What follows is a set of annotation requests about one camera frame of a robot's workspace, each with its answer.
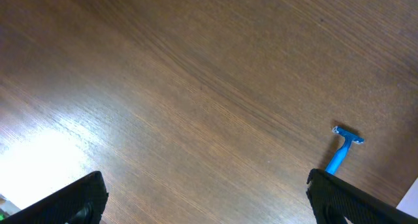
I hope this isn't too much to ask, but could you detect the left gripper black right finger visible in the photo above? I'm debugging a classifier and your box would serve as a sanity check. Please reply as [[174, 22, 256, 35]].
[[306, 168, 417, 224]]

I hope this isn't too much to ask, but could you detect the blue disposable razor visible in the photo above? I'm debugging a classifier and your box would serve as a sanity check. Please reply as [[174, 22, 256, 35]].
[[325, 126, 364, 175]]

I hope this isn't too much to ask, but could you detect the white cardboard box, brown inside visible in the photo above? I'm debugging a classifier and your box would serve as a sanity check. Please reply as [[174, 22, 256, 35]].
[[396, 178, 418, 218]]

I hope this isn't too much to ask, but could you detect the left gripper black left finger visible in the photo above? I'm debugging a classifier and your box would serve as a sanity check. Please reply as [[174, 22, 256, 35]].
[[1, 171, 108, 224]]

